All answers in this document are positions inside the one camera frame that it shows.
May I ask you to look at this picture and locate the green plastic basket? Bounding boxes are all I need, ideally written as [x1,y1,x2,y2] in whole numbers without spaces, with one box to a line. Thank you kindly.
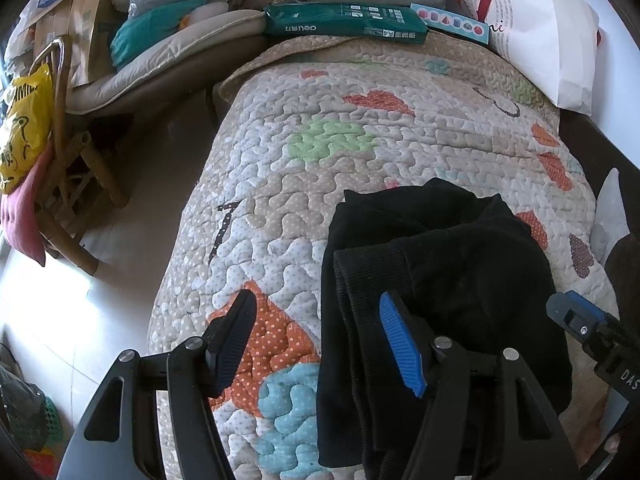
[22,392,63,461]

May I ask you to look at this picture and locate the white paper bag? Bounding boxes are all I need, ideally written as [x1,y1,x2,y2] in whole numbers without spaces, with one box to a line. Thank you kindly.
[444,0,601,113]

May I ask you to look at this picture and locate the white sock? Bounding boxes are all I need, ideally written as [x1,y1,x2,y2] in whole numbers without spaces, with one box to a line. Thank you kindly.
[590,166,632,263]

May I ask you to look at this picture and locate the yellow plastic bag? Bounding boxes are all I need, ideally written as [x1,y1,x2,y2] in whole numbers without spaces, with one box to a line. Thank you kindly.
[0,62,55,195]

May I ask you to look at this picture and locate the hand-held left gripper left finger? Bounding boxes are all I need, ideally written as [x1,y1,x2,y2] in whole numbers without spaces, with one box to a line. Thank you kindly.
[64,289,258,480]

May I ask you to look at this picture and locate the dark brown bed frame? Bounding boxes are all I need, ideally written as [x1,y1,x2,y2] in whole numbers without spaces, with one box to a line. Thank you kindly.
[557,107,640,201]

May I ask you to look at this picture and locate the bamboo chair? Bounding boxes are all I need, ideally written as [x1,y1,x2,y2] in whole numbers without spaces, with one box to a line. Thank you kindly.
[27,40,128,277]

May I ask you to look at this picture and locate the pink cushion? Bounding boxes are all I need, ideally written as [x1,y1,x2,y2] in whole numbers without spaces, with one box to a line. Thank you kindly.
[0,147,53,267]

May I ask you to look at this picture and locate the dark plastic bag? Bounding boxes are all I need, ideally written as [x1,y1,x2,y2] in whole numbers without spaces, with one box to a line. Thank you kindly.
[0,362,48,451]

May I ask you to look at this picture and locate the teal folded cloth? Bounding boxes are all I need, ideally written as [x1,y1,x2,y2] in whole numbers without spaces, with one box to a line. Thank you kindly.
[110,2,226,68]

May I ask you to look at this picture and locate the dark brown cloth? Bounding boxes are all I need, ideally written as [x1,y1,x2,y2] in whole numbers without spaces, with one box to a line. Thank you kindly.
[602,232,640,321]

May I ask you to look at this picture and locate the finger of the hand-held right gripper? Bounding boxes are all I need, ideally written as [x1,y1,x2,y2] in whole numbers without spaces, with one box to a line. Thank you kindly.
[545,290,623,358]

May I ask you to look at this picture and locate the green paper ream pack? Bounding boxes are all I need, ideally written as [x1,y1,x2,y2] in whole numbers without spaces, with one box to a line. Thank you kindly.
[262,2,431,45]

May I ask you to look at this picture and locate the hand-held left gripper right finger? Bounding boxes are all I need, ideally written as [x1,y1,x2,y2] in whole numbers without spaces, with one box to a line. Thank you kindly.
[378,291,582,480]

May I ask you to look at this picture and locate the brown paper bag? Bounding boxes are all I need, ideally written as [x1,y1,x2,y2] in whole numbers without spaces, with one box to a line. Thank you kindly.
[67,0,121,86]

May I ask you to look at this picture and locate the cardboard box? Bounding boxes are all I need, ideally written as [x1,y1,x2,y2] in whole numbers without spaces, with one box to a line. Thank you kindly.
[10,0,101,61]

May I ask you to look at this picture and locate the quilted patterned blanket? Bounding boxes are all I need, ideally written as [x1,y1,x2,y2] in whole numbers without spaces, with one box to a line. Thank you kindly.
[149,35,621,480]

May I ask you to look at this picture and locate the black pants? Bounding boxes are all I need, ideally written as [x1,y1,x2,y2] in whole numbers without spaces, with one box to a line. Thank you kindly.
[316,177,573,480]

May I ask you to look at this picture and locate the light blue shapes box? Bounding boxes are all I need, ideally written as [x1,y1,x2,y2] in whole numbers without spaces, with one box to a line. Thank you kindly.
[410,2,491,45]

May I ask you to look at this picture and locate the beige chair cushion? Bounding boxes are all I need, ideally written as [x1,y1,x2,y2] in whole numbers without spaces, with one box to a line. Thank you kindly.
[65,9,268,116]

